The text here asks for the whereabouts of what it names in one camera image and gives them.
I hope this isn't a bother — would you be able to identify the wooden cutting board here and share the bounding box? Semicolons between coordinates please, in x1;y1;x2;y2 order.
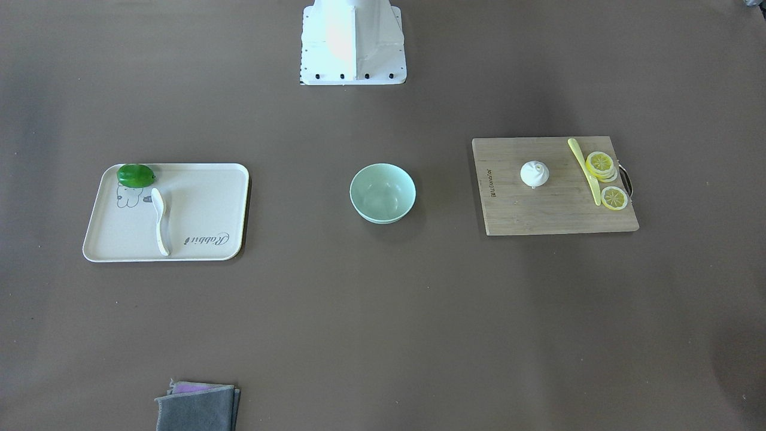
472;137;639;236

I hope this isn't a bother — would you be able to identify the beige rabbit serving tray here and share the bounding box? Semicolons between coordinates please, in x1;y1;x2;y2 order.
82;163;251;263

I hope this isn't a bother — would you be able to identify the lower lemon slice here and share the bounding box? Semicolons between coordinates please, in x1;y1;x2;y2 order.
601;186;630;211

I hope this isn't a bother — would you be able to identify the upper lemon slice stack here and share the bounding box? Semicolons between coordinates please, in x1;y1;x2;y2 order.
585;151;618;183

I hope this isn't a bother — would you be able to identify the green bell pepper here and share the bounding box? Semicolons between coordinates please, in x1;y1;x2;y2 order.
117;163;156;189

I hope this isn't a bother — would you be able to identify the grey folded cloth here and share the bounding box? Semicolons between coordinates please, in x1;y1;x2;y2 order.
155;380;241;430

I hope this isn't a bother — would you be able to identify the white ceramic soup spoon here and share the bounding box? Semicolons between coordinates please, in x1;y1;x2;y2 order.
151;188;170;256

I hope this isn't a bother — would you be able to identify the white steamed bun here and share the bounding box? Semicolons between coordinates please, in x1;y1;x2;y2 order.
519;160;550;189

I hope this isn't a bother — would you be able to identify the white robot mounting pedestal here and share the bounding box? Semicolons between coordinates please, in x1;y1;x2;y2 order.
299;1;408;86

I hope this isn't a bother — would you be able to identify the yellow plastic knife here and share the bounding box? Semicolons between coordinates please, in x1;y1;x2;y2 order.
567;138;602;207

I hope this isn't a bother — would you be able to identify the mint green bowl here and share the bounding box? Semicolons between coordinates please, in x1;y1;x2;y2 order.
348;163;417;224

